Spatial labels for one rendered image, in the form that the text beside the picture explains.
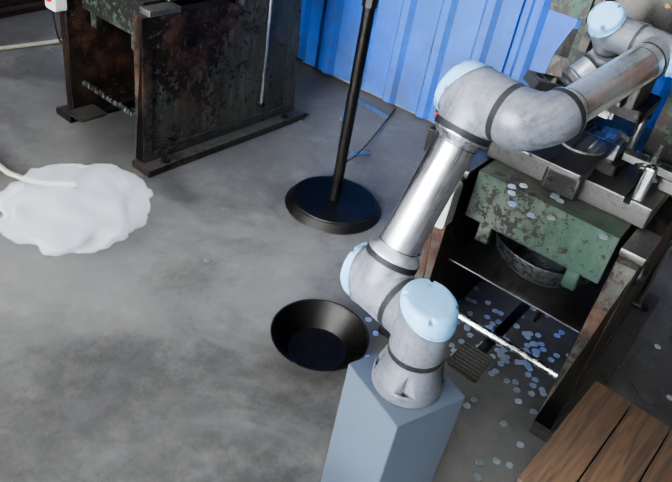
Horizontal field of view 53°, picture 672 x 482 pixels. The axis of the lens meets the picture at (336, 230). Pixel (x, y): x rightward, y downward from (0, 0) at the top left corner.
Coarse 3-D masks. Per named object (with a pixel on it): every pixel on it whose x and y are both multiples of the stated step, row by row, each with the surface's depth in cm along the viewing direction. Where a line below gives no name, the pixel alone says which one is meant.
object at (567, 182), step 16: (560, 144) 168; (576, 144) 169; (592, 144) 170; (608, 144) 173; (544, 160) 160; (560, 160) 161; (576, 160) 162; (592, 160) 164; (544, 176) 175; (560, 176) 172; (576, 176) 157; (560, 192) 174; (576, 192) 172
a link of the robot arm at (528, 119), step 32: (640, 32) 136; (608, 64) 128; (640, 64) 128; (512, 96) 118; (544, 96) 118; (576, 96) 119; (608, 96) 123; (512, 128) 117; (544, 128) 117; (576, 128) 119
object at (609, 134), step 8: (592, 120) 184; (584, 128) 179; (592, 128) 179; (608, 128) 181; (600, 136) 176; (608, 136) 177; (616, 136) 178; (616, 144) 173; (624, 144) 177; (616, 152) 174
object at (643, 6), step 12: (612, 0) 158; (624, 0) 156; (636, 0) 154; (648, 0) 153; (660, 0) 151; (636, 12) 155; (648, 12) 154; (660, 12) 152; (648, 24) 155; (660, 24) 153; (648, 84) 164; (636, 96) 163; (648, 96) 172
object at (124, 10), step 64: (64, 0) 261; (128, 0) 247; (192, 0) 258; (256, 0) 274; (64, 64) 281; (128, 64) 300; (192, 64) 265; (256, 64) 294; (192, 128) 282; (256, 128) 308
